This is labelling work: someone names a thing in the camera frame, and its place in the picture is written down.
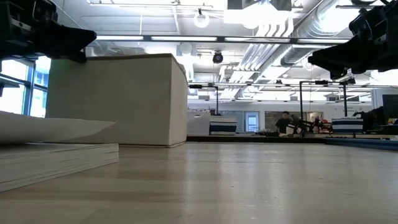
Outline black frame post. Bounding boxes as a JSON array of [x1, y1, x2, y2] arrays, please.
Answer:
[[188, 83, 220, 116]]

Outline white sheet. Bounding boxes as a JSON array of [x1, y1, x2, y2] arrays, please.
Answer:
[[0, 110, 118, 145]]

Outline striped fabric bin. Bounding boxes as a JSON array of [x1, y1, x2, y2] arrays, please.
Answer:
[[208, 116, 238, 136], [331, 117, 364, 134]]

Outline black metal frame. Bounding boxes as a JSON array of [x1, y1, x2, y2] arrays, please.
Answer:
[[298, 79, 357, 124]]

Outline black monitor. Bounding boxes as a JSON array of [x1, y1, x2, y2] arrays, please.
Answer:
[[382, 93, 398, 119]]

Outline white cardboard box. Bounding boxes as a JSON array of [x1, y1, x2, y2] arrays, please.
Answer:
[[45, 53, 189, 147]]

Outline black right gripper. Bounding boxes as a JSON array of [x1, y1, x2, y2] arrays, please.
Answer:
[[307, 0, 398, 81]]

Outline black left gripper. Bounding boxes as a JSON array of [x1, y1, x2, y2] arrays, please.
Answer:
[[0, 0, 98, 63]]

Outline stack of white boards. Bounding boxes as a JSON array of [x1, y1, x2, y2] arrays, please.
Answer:
[[0, 142, 120, 192]]

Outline ceiling light strip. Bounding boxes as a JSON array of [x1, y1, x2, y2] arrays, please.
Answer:
[[95, 34, 349, 44]]

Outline window frame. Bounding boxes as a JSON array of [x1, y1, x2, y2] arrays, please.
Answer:
[[0, 57, 51, 118]]

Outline white ring light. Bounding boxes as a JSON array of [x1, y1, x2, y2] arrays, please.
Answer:
[[193, 8, 211, 29]]

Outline white background bin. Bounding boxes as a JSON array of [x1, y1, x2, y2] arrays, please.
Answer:
[[187, 111, 212, 136]]

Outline standing person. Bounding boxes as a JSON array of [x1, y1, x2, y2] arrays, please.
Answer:
[[274, 110, 294, 135]]

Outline blue table edge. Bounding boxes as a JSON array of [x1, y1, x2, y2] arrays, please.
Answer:
[[325, 137, 398, 151]]

